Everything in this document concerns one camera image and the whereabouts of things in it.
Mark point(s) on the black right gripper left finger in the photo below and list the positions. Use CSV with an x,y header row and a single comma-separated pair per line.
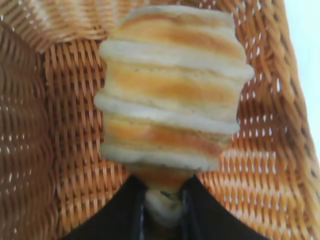
x,y
112,215

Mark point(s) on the brown woven wicker basket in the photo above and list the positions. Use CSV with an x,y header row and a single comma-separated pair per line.
x,y
262,162

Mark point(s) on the long twisted bread loaf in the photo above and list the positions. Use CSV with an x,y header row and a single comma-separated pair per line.
x,y
172,87

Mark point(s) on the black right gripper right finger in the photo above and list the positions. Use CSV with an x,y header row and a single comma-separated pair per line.
x,y
215,220

